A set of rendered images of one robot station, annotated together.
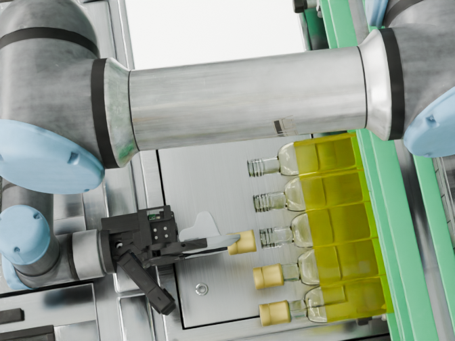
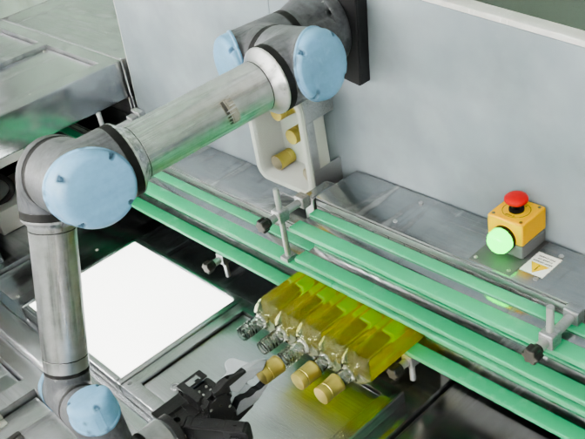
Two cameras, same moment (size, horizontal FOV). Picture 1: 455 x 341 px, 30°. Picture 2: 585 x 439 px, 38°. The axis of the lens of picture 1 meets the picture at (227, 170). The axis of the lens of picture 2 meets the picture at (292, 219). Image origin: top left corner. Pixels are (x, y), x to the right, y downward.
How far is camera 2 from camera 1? 0.98 m
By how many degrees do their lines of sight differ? 45
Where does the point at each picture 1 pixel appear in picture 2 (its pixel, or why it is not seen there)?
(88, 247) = (153, 425)
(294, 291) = (339, 413)
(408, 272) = (386, 268)
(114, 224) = (164, 409)
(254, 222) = (275, 396)
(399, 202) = (349, 246)
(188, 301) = not seen: outside the picture
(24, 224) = (91, 393)
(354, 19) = (248, 229)
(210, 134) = (188, 127)
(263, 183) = not seen: hidden behind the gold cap
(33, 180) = (90, 204)
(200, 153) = not seen: hidden behind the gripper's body
